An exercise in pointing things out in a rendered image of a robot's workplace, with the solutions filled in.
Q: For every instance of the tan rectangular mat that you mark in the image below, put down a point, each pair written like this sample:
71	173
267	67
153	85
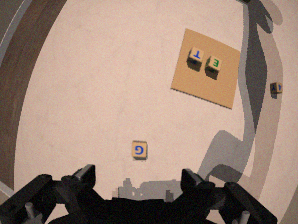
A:
218	88

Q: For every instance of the tan block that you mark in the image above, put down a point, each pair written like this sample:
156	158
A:
276	88
139	148
195	56
213	64

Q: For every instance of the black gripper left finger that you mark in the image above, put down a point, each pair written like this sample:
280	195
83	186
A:
26	205

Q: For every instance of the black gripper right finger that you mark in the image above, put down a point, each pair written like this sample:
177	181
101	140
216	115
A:
246	209

